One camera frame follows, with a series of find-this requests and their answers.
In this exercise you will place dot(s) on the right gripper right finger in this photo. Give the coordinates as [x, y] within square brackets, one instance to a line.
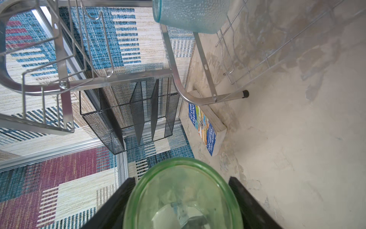
[253, 214]

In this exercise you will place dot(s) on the blue treehouse book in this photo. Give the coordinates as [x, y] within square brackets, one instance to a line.
[210, 128]

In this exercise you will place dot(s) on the black mesh shelf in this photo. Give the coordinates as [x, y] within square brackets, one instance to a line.
[129, 116]

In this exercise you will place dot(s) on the green cup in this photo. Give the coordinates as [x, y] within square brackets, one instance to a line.
[182, 193]

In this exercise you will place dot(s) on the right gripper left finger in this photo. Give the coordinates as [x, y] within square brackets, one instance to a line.
[111, 214]

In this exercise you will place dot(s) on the teal cup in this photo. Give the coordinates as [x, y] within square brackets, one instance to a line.
[201, 16]

